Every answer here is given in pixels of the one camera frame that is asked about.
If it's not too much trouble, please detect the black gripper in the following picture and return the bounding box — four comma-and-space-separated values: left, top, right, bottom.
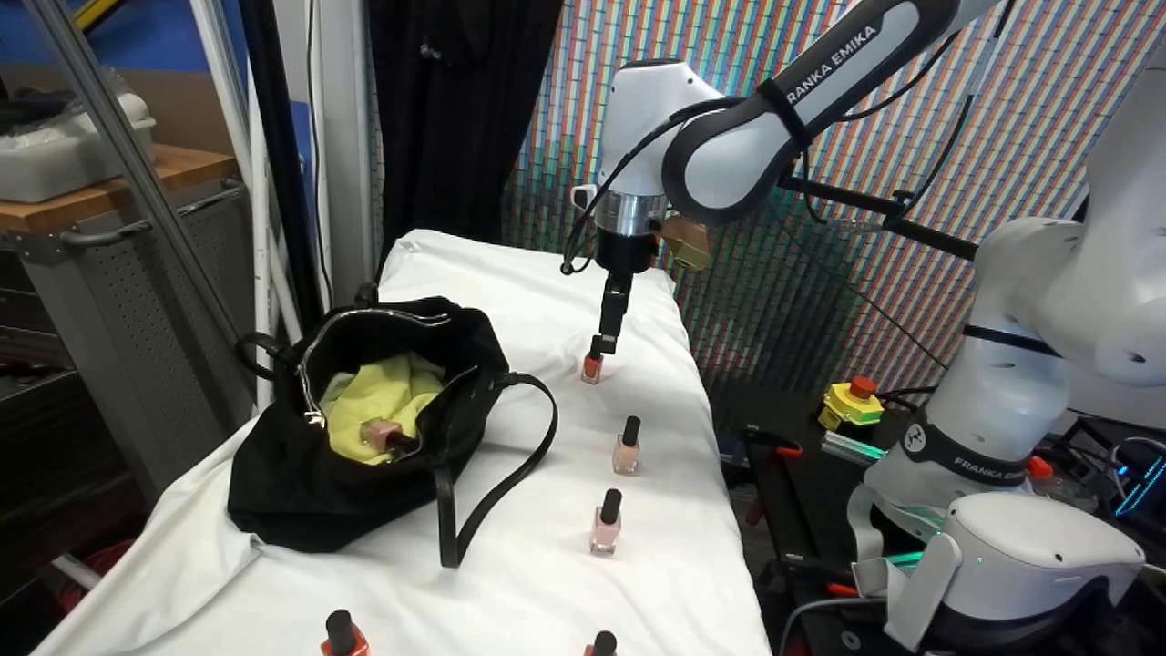
586, 229, 659, 360

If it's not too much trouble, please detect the peach nail polish bottle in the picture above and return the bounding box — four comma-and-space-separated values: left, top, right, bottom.
608, 414, 643, 477

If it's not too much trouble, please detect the pale pink nail polish bottle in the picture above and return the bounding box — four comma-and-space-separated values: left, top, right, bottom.
586, 485, 625, 562

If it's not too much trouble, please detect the yellow cloth bag lining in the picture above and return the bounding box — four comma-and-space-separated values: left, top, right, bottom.
316, 354, 447, 472

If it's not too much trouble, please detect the yellow emergency stop button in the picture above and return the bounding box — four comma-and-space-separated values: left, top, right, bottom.
815, 375, 890, 433

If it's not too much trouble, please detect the small teal box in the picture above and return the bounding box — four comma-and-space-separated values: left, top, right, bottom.
820, 426, 901, 476

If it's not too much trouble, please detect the white tablecloth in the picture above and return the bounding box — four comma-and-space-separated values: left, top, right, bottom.
28, 227, 776, 656

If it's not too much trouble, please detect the black vertical pole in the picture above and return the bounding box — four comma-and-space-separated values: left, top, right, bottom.
232, 0, 334, 340

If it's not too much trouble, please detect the grey metal strut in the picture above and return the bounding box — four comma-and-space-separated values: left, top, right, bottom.
19, 0, 260, 415

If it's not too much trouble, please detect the grey cabinet wooden top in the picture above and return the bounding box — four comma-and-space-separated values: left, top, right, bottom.
0, 144, 266, 490

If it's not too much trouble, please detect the white plastic bin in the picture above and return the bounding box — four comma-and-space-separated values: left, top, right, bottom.
0, 89, 161, 210

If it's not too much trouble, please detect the tan wrist camera mount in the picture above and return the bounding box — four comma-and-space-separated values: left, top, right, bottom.
659, 217, 722, 273

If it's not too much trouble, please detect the white door frame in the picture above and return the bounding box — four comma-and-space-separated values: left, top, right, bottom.
266, 0, 384, 306

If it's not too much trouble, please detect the black handbag with strap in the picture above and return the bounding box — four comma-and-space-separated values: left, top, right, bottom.
227, 288, 566, 573

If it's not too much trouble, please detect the blue cable bundle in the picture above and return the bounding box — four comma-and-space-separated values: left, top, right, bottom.
1098, 433, 1166, 530

